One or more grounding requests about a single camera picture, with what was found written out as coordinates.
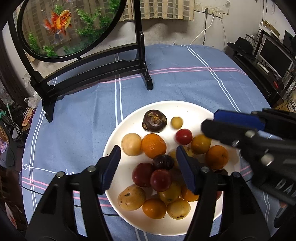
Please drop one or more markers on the black speaker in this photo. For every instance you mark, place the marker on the black speaker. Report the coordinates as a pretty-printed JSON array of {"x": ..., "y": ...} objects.
[{"x": 289, "y": 38}]

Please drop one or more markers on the blue striped tablecloth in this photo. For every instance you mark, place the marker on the blue striped tablecloth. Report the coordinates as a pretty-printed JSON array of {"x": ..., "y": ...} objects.
[{"x": 185, "y": 81}]

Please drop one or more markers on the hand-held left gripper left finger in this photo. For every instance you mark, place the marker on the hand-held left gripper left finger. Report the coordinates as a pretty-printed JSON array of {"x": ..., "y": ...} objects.
[{"x": 112, "y": 166}]

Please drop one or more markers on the small yellow plum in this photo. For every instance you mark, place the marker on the small yellow plum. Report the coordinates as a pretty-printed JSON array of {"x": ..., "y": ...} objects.
[{"x": 177, "y": 122}]

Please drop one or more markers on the black media shelf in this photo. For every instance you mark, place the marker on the black media shelf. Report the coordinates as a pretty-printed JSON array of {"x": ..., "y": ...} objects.
[{"x": 259, "y": 78}]

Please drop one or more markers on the dark brown mangosteen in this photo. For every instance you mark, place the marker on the dark brown mangosteen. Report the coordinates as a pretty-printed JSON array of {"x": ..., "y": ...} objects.
[{"x": 154, "y": 121}]

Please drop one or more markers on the round goldfish screen black stand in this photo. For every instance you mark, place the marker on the round goldfish screen black stand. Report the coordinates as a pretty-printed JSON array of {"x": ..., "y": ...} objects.
[{"x": 69, "y": 27}]

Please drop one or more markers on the white bucket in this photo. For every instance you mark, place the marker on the white bucket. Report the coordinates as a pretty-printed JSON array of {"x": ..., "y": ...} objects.
[{"x": 291, "y": 102}]

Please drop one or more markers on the long flat carton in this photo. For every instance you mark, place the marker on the long flat carton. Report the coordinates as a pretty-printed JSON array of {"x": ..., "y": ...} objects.
[{"x": 270, "y": 26}]

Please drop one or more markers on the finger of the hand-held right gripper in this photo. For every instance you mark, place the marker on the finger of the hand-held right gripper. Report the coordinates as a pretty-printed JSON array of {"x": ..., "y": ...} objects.
[
  {"x": 222, "y": 133},
  {"x": 238, "y": 118}
]

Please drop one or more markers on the yellow spotted loquat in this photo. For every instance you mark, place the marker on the yellow spotted loquat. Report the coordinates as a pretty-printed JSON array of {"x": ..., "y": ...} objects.
[{"x": 178, "y": 209}]

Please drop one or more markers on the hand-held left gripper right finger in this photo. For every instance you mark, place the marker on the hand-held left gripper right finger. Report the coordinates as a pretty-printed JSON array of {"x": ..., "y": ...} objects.
[{"x": 187, "y": 171}]

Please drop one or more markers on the red tomato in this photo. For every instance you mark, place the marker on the red tomato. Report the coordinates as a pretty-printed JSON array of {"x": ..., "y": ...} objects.
[
  {"x": 183, "y": 136},
  {"x": 160, "y": 180}
]

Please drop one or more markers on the white wall power sockets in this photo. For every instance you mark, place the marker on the white wall power sockets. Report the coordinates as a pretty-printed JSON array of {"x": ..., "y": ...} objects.
[{"x": 208, "y": 9}]

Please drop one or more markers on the tan round pear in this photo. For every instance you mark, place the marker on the tan round pear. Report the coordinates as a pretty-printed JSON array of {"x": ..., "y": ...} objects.
[{"x": 131, "y": 144}]

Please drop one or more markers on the black hat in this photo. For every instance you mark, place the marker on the black hat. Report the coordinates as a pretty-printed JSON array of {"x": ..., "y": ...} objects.
[{"x": 241, "y": 46}]

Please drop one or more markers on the white round plate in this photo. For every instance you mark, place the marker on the white round plate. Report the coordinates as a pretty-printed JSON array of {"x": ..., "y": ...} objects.
[{"x": 138, "y": 125}]

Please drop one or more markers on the small yellowish orange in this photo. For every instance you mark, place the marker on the small yellowish orange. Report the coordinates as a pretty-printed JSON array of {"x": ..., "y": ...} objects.
[{"x": 200, "y": 144}]

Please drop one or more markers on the computer monitor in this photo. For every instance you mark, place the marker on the computer monitor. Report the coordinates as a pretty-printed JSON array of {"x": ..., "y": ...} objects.
[{"x": 275, "y": 56}]

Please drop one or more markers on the beige checked curtain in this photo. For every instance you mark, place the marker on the beige checked curtain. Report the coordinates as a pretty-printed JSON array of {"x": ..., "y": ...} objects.
[{"x": 166, "y": 9}]

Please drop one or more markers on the clear plastic bag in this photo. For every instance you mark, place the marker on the clear plastic bag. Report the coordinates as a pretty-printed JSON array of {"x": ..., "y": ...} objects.
[{"x": 31, "y": 97}]

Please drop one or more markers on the dark red plum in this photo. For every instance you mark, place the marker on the dark red plum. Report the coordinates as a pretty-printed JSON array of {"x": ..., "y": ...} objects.
[{"x": 143, "y": 175}]

